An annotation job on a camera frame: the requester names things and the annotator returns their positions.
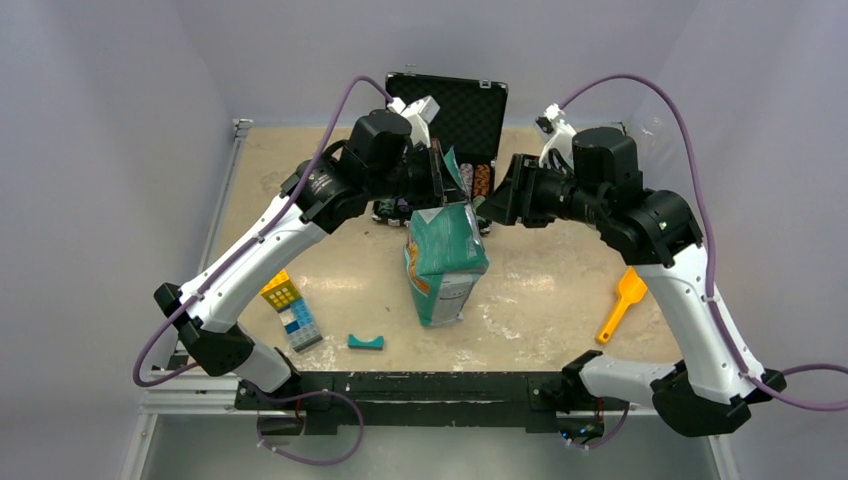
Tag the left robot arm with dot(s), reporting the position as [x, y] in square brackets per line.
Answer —
[387, 155]

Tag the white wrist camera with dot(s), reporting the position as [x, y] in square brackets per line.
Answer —
[419, 114]
[557, 134]

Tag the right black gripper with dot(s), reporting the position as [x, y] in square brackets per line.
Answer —
[520, 185]

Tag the toy brick block stack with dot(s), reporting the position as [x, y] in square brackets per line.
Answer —
[298, 321]

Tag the green pet food bag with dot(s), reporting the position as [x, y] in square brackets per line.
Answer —
[444, 255]

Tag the yellow plastic scoop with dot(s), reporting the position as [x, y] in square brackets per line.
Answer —
[630, 290]

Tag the aluminium frame rail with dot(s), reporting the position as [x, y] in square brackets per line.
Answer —
[218, 393]

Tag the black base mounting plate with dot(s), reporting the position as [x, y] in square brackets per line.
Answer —
[533, 401]

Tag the teal curved block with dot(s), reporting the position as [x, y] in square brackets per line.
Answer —
[375, 344]

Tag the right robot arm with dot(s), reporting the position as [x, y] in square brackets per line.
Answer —
[711, 389]

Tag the black poker chip case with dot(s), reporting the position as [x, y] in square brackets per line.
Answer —
[469, 121]

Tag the clear glass jar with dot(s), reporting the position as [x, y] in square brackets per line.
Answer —
[649, 134]

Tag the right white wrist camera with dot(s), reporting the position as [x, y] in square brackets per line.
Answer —
[557, 134]

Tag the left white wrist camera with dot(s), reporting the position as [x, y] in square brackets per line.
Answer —
[419, 114]

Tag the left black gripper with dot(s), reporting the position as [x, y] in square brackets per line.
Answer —
[433, 162]

